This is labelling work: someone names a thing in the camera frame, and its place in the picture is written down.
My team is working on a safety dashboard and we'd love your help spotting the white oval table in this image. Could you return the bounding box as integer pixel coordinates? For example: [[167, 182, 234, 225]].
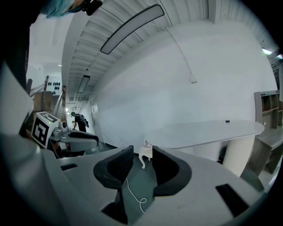
[[145, 119, 265, 177]]

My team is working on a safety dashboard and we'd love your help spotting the short ceiling light panel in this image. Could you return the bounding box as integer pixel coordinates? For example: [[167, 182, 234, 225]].
[[77, 75, 91, 94]]

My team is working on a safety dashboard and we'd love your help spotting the white wall cable conduit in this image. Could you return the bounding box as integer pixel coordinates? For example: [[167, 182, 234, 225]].
[[154, 23, 198, 84]]

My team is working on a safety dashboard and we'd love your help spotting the black head-worn camera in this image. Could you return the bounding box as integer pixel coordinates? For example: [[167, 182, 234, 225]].
[[81, 0, 103, 16]]

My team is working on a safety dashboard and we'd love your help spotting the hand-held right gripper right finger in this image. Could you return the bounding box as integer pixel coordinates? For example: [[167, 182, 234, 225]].
[[152, 145, 192, 197]]

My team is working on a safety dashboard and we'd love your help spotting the wooden shelf unit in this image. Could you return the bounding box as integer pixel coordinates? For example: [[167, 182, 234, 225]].
[[253, 89, 283, 133]]

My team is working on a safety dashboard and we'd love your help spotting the white floor cable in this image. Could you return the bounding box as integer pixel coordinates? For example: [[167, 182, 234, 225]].
[[125, 176, 147, 214]]

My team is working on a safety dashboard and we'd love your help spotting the long ceiling light panel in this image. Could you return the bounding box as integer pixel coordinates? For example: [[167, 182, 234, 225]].
[[100, 4, 165, 55]]

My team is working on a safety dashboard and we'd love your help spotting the wooden staircase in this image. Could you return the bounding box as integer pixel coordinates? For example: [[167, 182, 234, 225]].
[[26, 75, 67, 124]]

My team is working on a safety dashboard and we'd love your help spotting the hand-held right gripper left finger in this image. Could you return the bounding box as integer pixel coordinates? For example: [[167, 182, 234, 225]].
[[93, 145, 134, 191]]

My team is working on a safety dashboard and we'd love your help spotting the grey wooden desk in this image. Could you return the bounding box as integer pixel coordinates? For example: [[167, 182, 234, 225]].
[[240, 127, 283, 185]]

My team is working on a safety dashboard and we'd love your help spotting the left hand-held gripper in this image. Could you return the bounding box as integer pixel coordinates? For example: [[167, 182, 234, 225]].
[[31, 111, 99, 158]]

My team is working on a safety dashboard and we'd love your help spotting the white curved-leg stool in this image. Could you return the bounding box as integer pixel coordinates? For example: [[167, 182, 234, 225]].
[[138, 139, 153, 170]]

